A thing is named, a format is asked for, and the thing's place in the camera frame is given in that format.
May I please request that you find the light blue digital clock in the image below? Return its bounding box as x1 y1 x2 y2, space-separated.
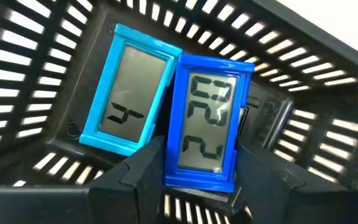
78 23 183 157

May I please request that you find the black slotted plastic basket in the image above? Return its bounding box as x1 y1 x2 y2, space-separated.
0 0 358 224

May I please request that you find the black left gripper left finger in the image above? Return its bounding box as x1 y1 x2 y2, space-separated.
87 135 167 224

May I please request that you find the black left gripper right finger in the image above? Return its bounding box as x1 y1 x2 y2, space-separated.
236 139 347 224

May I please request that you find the dark blue digital clock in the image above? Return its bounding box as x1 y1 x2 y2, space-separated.
163 53 256 194

